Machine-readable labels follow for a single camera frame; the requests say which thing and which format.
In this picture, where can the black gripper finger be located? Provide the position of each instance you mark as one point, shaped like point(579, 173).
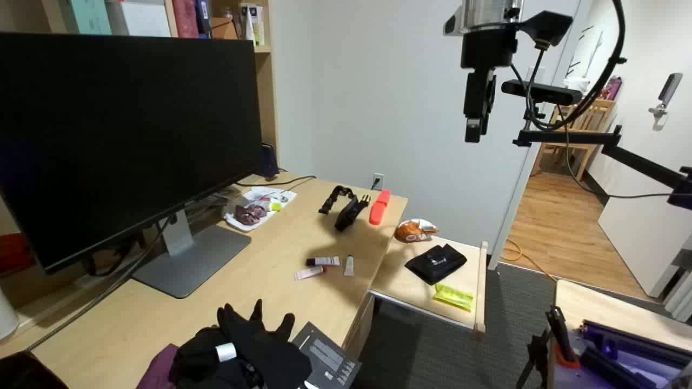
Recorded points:
point(479, 103)

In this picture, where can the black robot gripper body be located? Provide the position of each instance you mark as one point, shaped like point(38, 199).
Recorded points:
point(490, 30)

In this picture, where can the wooden chair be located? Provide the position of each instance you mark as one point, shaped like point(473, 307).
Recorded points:
point(595, 119)

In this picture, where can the brown pastry on plate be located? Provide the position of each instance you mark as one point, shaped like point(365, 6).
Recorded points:
point(413, 230)

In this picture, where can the black square dish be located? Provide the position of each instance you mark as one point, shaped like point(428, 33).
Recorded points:
point(435, 265)

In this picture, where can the small white tube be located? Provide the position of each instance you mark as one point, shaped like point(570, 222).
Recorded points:
point(349, 266)

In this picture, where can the dark bottle behind monitor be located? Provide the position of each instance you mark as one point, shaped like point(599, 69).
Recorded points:
point(268, 160)

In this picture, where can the black cap white tube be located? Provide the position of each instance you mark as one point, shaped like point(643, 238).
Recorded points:
point(325, 263)

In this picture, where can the snack bag with picture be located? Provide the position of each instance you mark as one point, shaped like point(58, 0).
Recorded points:
point(257, 207)

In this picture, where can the pink lip balm tube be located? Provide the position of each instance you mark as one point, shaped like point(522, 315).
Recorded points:
point(308, 274)

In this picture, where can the wooden bookshelf with books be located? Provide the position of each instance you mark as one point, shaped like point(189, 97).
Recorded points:
point(205, 23)

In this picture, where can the purple tool tray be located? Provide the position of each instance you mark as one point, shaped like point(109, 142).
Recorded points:
point(618, 359)

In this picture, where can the black calculator device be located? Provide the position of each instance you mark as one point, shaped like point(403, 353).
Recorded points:
point(332, 368)

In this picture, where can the grey monitor stand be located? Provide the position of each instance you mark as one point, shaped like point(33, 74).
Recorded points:
point(189, 259)

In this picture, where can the black glove pile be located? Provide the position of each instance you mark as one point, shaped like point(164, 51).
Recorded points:
point(241, 353)

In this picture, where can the large black computer monitor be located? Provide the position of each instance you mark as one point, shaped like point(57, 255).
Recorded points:
point(106, 135)

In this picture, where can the purple cloth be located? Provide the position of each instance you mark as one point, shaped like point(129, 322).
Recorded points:
point(158, 372)

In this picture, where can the black strap pouch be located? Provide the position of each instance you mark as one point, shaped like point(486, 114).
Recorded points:
point(350, 211)

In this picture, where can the black camera tripod arm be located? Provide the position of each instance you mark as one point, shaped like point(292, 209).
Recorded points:
point(679, 185)

